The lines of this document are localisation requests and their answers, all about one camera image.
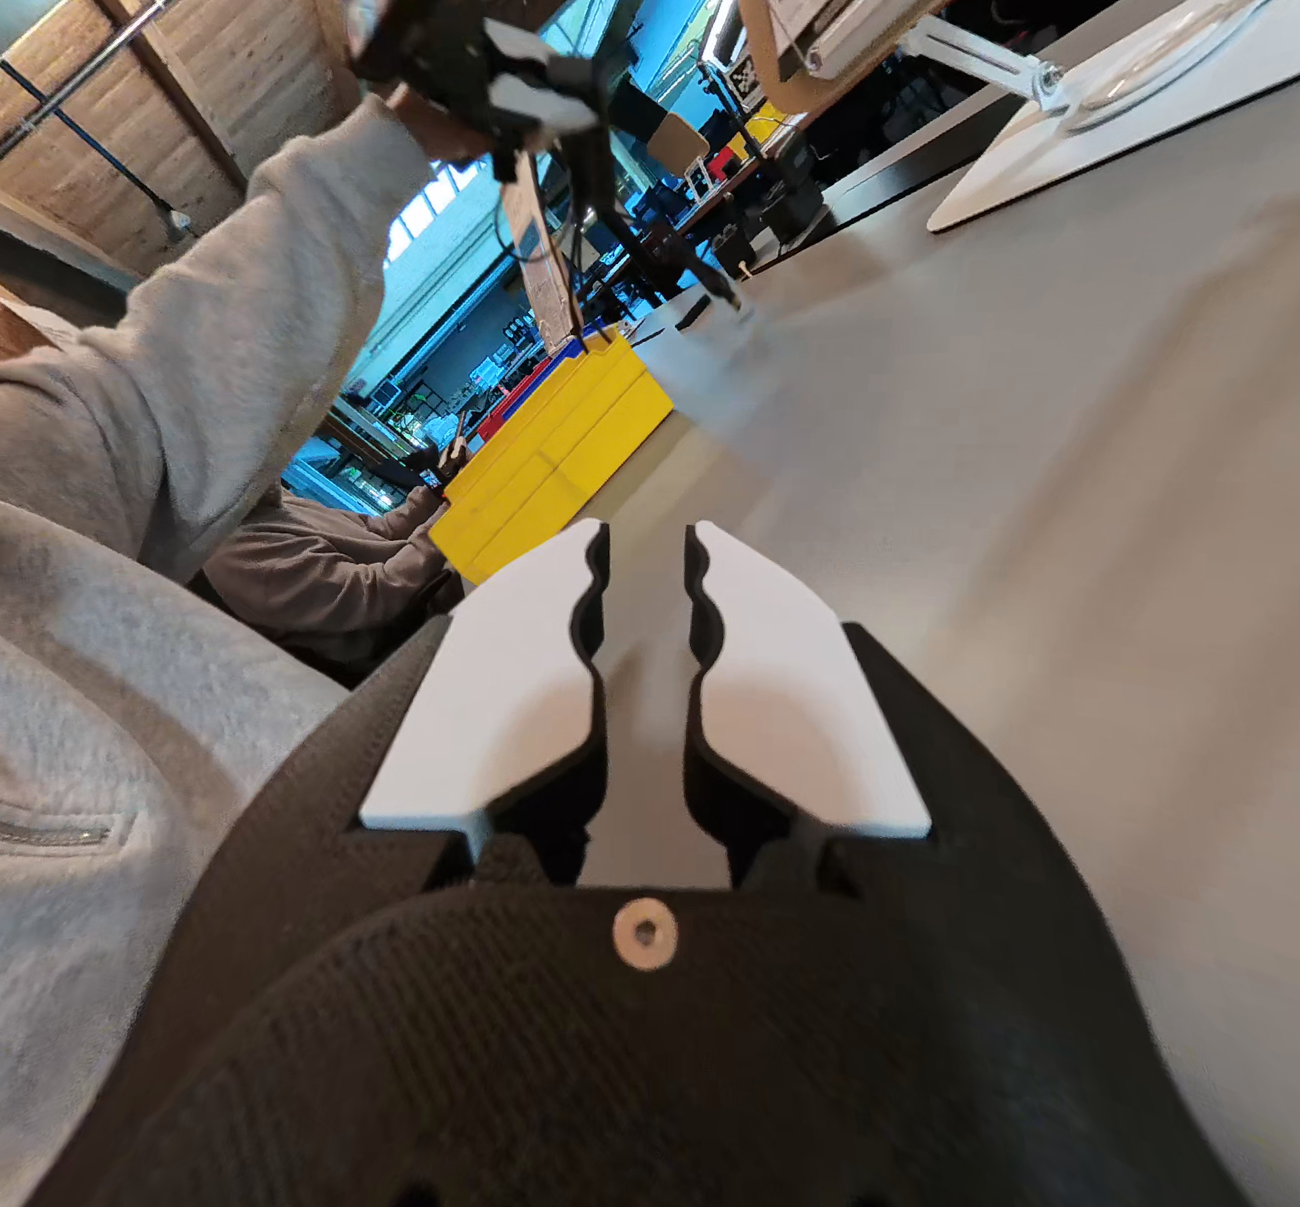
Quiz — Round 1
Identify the white flat board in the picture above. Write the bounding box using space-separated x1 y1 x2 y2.
717 0 1300 236

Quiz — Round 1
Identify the person's left forearm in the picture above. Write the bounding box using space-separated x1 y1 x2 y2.
0 96 440 588

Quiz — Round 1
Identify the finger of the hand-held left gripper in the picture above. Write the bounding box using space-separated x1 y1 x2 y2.
491 75 601 135
487 19 558 64

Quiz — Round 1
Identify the black USB cable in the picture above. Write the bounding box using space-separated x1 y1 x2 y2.
498 126 749 315

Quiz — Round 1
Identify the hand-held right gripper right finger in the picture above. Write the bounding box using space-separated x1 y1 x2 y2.
683 519 934 841

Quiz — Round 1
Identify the cardboard strip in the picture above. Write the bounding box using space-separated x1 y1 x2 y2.
504 152 588 358

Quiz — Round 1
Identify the yellow storage bin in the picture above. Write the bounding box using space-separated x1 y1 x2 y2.
429 332 678 586

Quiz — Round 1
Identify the person's left hand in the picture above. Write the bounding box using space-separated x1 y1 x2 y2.
392 85 500 163

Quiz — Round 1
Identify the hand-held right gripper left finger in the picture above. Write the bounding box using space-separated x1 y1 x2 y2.
360 519 614 835

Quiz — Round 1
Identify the person's grey sweatshirt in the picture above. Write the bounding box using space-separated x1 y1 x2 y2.
0 502 352 1207

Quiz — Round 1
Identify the red storage bin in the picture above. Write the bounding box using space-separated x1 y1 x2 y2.
476 380 536 442

